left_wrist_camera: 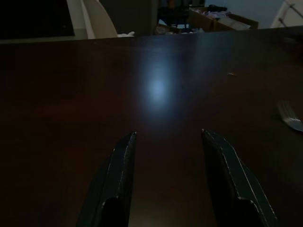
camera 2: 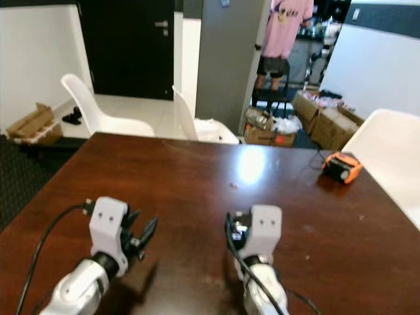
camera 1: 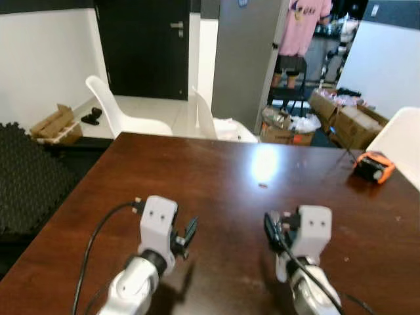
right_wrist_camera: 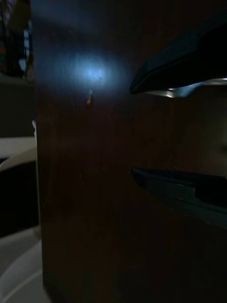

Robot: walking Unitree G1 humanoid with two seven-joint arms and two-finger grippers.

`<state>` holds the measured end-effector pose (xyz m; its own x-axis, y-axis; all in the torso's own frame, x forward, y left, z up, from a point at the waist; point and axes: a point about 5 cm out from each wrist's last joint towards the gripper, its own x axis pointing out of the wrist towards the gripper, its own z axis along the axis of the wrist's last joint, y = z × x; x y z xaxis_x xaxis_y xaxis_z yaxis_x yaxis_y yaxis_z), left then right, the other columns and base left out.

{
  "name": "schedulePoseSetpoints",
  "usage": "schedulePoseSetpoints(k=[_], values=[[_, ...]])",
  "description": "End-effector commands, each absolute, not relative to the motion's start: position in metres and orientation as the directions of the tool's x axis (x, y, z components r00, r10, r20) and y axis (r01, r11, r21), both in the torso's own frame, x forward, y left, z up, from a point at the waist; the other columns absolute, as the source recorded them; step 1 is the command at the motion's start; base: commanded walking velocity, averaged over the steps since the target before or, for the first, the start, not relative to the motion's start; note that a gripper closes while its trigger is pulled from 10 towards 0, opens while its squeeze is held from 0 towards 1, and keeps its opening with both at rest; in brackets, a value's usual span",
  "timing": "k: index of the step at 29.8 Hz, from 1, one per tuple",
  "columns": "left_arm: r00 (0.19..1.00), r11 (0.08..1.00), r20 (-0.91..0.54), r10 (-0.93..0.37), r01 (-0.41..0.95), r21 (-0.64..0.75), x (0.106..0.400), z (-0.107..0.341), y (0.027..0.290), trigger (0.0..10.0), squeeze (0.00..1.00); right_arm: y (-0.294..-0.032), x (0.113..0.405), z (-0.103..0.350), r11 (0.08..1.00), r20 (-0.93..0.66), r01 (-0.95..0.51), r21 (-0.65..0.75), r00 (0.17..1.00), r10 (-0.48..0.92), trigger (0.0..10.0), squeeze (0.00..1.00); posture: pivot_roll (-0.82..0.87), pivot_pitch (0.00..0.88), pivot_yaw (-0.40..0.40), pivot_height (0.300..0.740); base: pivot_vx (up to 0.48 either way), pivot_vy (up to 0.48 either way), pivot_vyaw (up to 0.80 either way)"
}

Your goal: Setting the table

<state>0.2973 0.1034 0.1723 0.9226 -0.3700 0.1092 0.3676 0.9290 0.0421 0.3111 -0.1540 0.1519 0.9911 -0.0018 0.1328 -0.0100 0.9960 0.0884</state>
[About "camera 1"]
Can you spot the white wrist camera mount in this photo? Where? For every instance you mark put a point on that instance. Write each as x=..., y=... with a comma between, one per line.
x=157, y=220
x=312, y=230

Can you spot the black door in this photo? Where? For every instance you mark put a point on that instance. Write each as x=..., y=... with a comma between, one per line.
x=141, y=49

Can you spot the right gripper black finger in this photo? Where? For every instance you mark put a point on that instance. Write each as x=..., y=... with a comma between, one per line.
x=271, y=231

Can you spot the person in pink shirt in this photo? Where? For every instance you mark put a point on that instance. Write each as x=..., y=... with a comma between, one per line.
x=302, y=26

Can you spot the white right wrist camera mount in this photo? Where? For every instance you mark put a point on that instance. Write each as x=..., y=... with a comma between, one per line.
x=312, y=230

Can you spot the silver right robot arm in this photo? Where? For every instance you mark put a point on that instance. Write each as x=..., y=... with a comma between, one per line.
x=314, y=295

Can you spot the orange black tape measure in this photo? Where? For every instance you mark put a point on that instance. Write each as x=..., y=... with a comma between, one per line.
x=375, y=167

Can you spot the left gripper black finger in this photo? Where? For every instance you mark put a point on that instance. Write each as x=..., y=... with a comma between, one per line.
x=180, y=222
x=191, y=231

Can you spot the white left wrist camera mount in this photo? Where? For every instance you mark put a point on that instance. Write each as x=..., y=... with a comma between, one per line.
x=157, y=220

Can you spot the white plastic chair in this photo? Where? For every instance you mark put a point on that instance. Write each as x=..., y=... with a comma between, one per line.
x=400, y=144
x=205, y=118
x=118, y=111

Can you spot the cardboard box with rubbish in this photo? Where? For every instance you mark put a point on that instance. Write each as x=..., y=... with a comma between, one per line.
x=285, y=128

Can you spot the black stool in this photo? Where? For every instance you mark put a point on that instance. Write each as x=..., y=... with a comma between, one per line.
x=289, y=92

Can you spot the grey door panel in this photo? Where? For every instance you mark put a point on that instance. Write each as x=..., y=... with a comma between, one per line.
x=246, y=59

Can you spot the small open cardboard box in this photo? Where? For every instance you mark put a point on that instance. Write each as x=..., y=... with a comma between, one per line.
x=56, y=125

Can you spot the large brown cardboard box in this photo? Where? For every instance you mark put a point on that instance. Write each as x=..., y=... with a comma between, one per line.
x=354, y=125

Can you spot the black shoe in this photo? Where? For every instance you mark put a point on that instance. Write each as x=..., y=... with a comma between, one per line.
x=92, y=117

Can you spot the black foam floor mat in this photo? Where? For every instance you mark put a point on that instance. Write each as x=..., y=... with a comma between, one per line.
x=33, y=177

